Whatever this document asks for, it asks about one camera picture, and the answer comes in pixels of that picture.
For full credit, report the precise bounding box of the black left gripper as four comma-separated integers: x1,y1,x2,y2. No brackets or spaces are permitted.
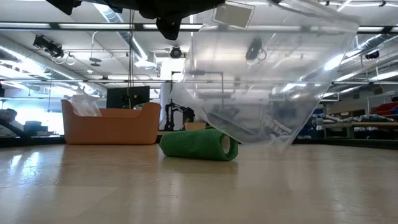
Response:
46,0,226,41

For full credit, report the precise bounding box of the clear zip bag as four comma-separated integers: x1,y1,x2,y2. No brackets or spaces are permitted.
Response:
169,0,361,150

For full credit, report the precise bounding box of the green elastic bandage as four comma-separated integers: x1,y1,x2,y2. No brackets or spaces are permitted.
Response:
159,128,239,162

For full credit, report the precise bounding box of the black monitor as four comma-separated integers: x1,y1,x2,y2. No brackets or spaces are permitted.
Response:
106,86,150,110

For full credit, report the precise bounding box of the cardboard box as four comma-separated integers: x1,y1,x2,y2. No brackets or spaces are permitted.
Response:
185,122,208,131

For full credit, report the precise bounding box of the orange plastic bin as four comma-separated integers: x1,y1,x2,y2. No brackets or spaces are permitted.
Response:
61,98,162,146

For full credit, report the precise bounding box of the clear bag with pink stripe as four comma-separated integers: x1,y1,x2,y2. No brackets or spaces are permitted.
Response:
70,90,103,118

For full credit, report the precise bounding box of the black ceiling device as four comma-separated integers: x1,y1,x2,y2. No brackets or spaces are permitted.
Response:
32,34,65,59

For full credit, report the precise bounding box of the wooden workbench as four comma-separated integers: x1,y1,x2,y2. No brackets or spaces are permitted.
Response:
322,121,398,139

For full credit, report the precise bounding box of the red and blue object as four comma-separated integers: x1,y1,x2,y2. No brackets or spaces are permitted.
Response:
369,101,398,118

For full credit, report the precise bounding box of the black ceiling camera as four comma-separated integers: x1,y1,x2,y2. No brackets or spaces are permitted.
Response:
169,45,183,59

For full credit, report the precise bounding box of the silver ceiling duct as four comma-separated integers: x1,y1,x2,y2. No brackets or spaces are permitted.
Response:
93,2,149,62

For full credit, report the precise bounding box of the black hanging cable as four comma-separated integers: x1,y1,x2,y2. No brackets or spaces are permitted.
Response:
126,9,135,110

